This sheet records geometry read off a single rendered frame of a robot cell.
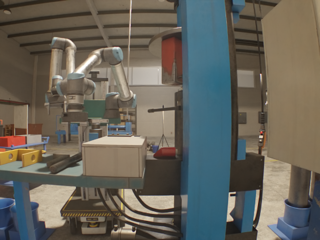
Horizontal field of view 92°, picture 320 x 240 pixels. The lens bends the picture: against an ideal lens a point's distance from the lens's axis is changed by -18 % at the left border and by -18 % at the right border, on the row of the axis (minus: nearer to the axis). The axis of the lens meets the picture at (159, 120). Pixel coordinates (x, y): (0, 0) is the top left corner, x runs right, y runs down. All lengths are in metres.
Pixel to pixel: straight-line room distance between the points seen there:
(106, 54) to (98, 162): 1.03
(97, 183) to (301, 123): 0.68
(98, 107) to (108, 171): 1.49
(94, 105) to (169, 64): 1.26
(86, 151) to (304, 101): 0.70
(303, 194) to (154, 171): 1.73
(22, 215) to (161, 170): 0.83
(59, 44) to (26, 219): 1.60
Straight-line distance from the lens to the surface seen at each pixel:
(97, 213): 2.12
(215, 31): 0.86
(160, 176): 1.00
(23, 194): 1.20
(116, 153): 0.72
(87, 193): 2.40
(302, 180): 2.27
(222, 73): 0.80
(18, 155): 1.18
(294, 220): 2.40
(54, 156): 1.15
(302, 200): 2.35
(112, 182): 0.75
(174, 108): 1.02
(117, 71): 1.67
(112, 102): 2.00
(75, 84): 0.99
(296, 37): 0.49
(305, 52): 0.46
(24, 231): 1.30
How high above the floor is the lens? 1.28
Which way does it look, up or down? level
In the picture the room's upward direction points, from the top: straight up
